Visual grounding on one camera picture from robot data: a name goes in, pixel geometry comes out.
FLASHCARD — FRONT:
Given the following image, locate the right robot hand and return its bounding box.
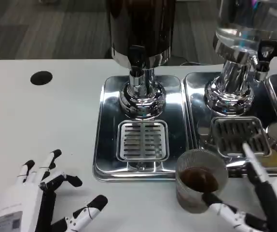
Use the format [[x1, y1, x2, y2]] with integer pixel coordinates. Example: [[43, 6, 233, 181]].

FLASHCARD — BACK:
[[202, 142, 277, 232]]

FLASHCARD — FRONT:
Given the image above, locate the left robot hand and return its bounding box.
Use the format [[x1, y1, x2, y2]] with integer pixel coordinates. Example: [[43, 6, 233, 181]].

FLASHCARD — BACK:
[[0, 149, 109, 232]]

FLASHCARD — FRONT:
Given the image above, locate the clear ribbed glass cup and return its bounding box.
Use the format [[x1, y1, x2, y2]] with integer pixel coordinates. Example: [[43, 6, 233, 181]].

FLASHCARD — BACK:
[[176, 149, 229, 214]]

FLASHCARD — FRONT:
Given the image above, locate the steel drip grid, dark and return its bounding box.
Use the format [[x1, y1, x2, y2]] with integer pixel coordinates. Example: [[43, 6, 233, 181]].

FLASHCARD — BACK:
[[210, 116, 272, 158]]

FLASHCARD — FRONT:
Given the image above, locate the steel tray under clear dispenser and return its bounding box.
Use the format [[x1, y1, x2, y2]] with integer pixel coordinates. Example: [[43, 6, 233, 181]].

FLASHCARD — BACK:
[[183, 71, 277, 176]]

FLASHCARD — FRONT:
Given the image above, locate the steel tray under dark dispenser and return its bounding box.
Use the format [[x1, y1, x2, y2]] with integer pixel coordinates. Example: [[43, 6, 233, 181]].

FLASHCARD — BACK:
[[92, 75, 193, 182]]

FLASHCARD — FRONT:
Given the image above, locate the steel drip grid, bright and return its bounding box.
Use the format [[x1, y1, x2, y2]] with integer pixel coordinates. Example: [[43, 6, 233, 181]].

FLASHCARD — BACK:
[[116, 120, 170, 162]]

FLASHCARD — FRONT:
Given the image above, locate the clear drink dispenser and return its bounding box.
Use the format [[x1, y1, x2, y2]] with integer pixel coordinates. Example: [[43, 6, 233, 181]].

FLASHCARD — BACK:
[[203, 0, 277, 117]]

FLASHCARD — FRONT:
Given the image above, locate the dark drink dispenser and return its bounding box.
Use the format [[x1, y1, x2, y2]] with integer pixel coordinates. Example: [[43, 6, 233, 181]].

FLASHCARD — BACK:
[[104, 0, 177, 120]]

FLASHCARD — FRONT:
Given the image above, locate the black round cable hole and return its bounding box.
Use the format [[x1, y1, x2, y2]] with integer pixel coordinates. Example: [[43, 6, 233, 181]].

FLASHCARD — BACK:
[[30, 71, 53, 86]]

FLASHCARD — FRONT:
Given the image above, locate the black tap handle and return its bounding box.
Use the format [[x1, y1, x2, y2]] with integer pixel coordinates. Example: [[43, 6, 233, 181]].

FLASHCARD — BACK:
[[258, 40, 277, 72]]

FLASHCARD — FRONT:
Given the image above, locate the thin cable behind counter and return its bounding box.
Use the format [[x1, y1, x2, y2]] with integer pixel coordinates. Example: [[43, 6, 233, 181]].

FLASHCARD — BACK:
[[179, 60, 218, 66]]

